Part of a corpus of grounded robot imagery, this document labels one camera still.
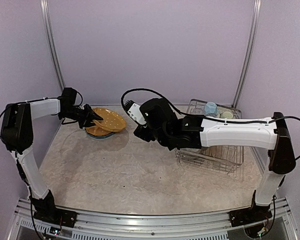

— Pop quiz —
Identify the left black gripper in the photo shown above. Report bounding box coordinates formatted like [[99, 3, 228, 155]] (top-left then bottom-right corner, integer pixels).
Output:
[[60, 103, 103, 129]]

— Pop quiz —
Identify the yellow polka dot plate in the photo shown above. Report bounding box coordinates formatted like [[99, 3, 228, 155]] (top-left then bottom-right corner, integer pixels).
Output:
[[85, 126, 113, 136]]

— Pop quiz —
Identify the blue polka dot plate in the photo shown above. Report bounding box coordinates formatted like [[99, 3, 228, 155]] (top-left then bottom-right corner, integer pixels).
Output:
[[86, 132, 115, 139]]

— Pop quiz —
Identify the light blue cup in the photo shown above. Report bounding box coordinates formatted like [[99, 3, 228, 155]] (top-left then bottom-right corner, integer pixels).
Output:
[[204, 102, 218, 117]]

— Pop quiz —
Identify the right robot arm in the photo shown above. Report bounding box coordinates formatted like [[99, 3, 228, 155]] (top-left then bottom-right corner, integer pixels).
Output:
[[128, 110, 296, 222]]

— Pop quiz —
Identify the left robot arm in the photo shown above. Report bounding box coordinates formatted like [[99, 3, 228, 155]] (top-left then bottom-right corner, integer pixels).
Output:
[[0, 87, 102, 223]]

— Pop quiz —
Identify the pale green cup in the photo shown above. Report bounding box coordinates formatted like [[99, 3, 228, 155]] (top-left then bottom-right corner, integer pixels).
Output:
[[220, 111, 234, 119]]

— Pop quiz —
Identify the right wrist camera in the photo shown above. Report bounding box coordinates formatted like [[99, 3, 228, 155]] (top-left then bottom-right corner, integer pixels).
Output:
[[123, 100, 146, 126]]

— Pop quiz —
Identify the metal wire dish rack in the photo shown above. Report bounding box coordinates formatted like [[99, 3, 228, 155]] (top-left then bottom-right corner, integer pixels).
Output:
[[175, 98, 244, 179]]

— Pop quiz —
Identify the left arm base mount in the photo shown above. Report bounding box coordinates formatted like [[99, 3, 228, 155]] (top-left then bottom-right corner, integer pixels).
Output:
[[33, 207, 78, 228]]

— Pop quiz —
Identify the front aluminium rail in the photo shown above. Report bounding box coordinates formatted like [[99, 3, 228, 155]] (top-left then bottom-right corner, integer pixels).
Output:
[[6, 198, 300, 240]]

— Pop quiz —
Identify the right aluminium frame post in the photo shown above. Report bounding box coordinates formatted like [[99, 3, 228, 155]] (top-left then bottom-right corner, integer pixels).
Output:
[[232, 0, 262, 108]]

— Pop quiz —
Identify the aluminium frame post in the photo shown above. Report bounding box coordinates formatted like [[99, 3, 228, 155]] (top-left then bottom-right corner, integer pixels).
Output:
[[232, 0, 262, 108], [40, 0, 66, 91]]

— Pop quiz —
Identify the left aluminium frame post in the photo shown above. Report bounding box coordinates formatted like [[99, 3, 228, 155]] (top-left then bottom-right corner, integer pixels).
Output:
[[40, 0, 66, 91]]

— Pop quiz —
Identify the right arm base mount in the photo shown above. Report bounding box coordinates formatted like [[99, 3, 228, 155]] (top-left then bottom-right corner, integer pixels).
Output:
[[229, 206, 273, 227]]

